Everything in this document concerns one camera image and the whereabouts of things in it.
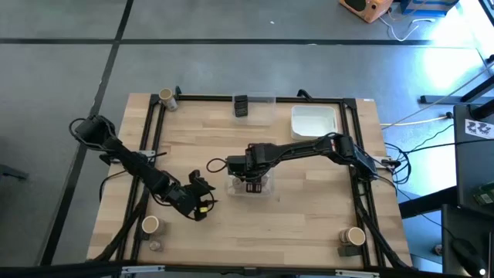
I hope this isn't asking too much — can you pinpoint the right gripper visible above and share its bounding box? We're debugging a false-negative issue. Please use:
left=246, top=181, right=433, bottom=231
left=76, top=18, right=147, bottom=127
left=226, top=153, right=272, bottom=194

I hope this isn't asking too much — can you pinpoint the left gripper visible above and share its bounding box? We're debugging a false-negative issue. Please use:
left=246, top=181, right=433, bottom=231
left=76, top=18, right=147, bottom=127
left=171, top=181, right=219, bottom=222

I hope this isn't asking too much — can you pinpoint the clear plastic bin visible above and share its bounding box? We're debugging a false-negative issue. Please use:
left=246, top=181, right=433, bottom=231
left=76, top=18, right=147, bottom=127
left=225, top=169, right=276, bottom=198
left=232, top=90, right=278, bottom=127

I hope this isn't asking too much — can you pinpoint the black spice tin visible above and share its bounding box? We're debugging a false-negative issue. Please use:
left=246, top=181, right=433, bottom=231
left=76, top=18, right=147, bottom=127
left=337, top=245, right=364, bottom=259
left=233, top=94, right=249, bottom=118

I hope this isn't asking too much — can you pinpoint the white plastic bin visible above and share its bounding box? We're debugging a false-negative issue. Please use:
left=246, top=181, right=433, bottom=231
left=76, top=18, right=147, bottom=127
left=289, top=104, right=339, bottom=141

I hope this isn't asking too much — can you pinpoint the black overhead beam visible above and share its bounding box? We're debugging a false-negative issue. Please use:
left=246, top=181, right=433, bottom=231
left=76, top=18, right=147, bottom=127
left=0, top=262, right=494, bottom=278

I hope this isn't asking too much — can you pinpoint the black floor stand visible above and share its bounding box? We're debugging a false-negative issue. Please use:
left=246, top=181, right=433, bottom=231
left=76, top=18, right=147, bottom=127
left=419, top=75, right=494, bottom=105

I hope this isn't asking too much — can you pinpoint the black desk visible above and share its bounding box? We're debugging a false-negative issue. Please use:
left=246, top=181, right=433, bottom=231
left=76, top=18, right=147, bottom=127
left=453, top=102, right=494, bottom=217
left=442, top=203, right=494, bottom=277

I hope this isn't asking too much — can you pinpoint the orange speaker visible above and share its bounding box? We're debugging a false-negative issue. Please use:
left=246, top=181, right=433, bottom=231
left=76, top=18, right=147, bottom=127
left=338, top=0, right=394, bottom=24

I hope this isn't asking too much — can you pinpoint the black computer mouse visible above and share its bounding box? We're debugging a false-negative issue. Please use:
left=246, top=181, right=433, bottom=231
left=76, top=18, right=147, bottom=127
left=451, top=237, right=488, bottom=277

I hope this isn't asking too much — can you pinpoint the green circuit board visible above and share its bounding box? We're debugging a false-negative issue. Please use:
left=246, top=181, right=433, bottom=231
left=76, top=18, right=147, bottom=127
left=472, top=181, right=494, bottom=205

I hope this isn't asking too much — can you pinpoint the printed paper sheet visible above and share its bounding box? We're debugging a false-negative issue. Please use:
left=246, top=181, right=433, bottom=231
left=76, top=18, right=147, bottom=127
left=465, top=118, right=494, bottom=139

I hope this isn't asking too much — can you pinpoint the blue white paper bag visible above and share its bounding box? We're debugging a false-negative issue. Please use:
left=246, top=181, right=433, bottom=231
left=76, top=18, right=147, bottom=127
left=399, top=0, right=460, bottom=17

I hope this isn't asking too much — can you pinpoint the black aluminium table frame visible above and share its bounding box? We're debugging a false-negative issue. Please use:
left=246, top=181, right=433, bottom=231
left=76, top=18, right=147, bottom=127
left=92, top=86, right=412, bottom=271

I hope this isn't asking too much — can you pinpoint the white floor cable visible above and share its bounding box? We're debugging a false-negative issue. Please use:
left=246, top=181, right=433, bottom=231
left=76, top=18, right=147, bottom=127
left=377, top=15, right=437, bottom=42

